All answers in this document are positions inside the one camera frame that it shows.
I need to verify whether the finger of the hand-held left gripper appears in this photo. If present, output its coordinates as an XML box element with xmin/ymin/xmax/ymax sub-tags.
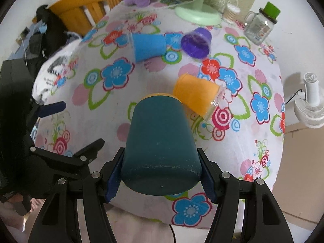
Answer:
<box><xmin>30</xmin><ymin>138</ymin><xmax>105</xmax><ymax>180</ymax></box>
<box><xmin>27</xmin><ymin>97</ymin><xmax>67</xmax><ymax>132</ymax></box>

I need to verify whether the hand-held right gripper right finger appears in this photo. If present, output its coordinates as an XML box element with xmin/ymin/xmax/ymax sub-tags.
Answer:
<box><xmin>196</xmin><ymin>147</ymin><xmax>295</xmax><ymax>243</ymax></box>

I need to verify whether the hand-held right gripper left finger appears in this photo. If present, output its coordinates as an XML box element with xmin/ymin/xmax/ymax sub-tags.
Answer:
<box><xmin>27</xmin><ymin>147</ymin><xmax>126</xmax><ymax>243</ymax></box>

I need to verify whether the dark teal cup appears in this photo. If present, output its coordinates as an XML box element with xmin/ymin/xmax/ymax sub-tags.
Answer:
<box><xmin>120</xmin><ymin>93</ymin><xmax>202</xmax><ymax>197</ymax></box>

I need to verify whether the orange cup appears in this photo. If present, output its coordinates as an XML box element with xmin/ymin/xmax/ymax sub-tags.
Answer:
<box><xmin>173</xmin><ymin>72</ymin><xmax>227</xmax><ymax>122</ymax></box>

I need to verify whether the blue cup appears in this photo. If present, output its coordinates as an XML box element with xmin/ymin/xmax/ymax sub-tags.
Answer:
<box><xmin>128</xmin><ymin>33</ymin><xmax>168</xmax><ymax>63</ymax></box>

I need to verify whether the purple cup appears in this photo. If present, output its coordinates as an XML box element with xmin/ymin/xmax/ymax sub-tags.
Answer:
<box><xmin>180</xmin><ymin>27</ymin><xmax>213</xmax><ymax>59</ymax></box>

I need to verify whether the white printed cloth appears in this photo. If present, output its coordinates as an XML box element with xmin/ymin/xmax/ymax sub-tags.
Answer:
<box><xmin>31</xmin><ymin>39</ymin><xmax>84</xmax><ymax>105</ymax></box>

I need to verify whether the black clothing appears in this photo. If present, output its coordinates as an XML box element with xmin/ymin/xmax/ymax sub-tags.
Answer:
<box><xmin>29</xmin><ymin>4</ymin><xmax>69</xmax><ymax>62</ymax></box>

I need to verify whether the floral tablecloth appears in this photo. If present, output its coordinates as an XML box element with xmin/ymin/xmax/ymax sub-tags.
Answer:
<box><xmin>31</xmin><ymin>1</ymin><xmax>287</xmax><ymax>227</ymax></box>

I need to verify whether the cardboard box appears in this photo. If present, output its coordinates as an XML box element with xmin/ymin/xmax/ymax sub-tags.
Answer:
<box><xmin>272</xmin><ymin>121</ymin><xmax>324</xmax><ymax>231</ymax></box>

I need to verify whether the wooden chair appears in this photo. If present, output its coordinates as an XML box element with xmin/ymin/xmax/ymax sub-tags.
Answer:
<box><xmin>32</xmin><ymin>0</ymin><xmax>124</xmax><ymax>37</ymax></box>

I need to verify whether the small white fan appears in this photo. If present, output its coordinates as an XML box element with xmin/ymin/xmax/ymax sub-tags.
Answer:
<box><xmin>293</xmin><ymin>72</ymin><xmax>324</xmax><ymax>128</ymax></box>

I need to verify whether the glass jar with green lid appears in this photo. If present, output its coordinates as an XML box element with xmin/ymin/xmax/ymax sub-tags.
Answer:
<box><xmin>243</xmin><ymin>1</ymin><xmax>281</xmax><ymax>46</ymax></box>

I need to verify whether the cotton swab container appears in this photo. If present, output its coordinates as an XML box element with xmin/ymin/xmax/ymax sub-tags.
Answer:
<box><xmin>222</xmin><ymin>3</ymin><xmax>241</xmax><ymax>25</ymax></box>

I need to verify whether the green table fan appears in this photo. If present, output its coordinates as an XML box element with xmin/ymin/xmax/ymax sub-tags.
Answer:
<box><xmin>158</xmin><ymin>0</ymin><xmax>237</xmax><ymax>26</ymax></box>

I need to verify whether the thin black cable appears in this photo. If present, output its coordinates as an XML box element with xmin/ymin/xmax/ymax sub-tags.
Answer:
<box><xmin>168</xmin><ymin>224</ymin><xmax>177</xmax><ymax>243</ymax></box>

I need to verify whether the black fan cable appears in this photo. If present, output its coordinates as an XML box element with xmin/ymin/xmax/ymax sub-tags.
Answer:
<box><xmin>285</xmin><ymin>89</ymin><xmax>304</xmax><ymax>105</ymax></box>

